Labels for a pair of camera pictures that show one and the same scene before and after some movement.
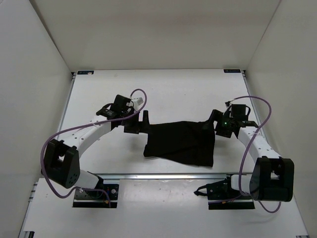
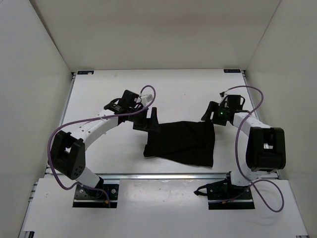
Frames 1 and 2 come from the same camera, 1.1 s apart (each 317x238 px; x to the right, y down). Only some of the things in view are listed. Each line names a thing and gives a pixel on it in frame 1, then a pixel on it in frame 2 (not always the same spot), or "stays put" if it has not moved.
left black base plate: x=94 y=199 stays put
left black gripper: x=139 y=126 → x=147 y=123
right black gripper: x=217 y=116 → x=213 y=107
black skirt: x=193 y=142 stays put
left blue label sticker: x=85 y=72 stays put
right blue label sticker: x=232 y=71 stays put
